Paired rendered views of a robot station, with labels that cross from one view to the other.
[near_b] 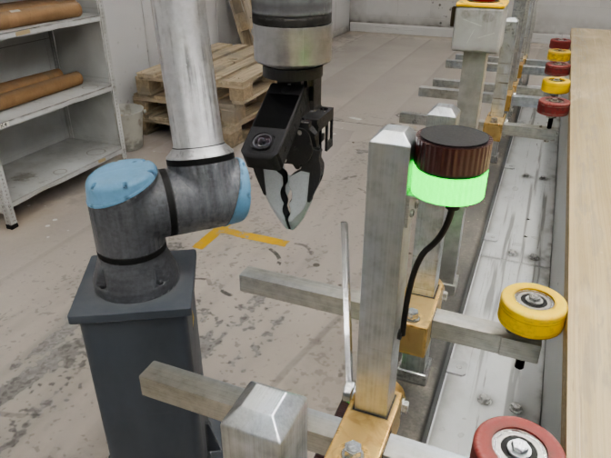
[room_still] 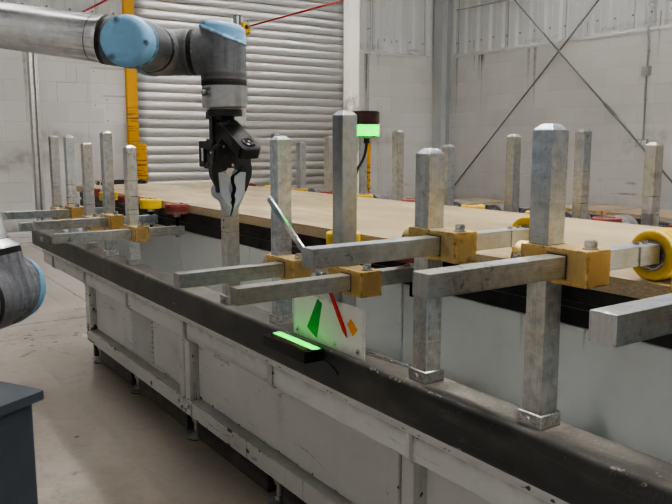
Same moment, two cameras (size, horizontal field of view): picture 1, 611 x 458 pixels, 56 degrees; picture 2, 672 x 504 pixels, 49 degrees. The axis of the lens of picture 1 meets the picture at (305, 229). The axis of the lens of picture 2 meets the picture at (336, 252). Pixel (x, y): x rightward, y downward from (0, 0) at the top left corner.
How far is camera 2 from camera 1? 1.22 m
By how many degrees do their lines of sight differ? 57
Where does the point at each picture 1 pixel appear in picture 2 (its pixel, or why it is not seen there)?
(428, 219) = (284, 202)
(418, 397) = not seen: hidden behind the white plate
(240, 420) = (432, 151)
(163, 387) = (254, 290)
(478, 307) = not seen: hidden behind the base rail
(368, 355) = (347, 228)
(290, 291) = (218, 273)
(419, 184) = (363, 129)
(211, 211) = (25, 297)
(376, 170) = (346, 127)
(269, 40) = (230, 91)
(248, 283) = (186, 278)
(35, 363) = not seen: outside the picture
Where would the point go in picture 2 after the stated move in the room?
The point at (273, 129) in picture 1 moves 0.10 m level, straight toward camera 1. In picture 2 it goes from (246, 138) to (289, 138)
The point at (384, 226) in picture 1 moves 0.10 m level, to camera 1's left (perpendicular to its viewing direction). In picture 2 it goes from (350, 153) to (321, 154)
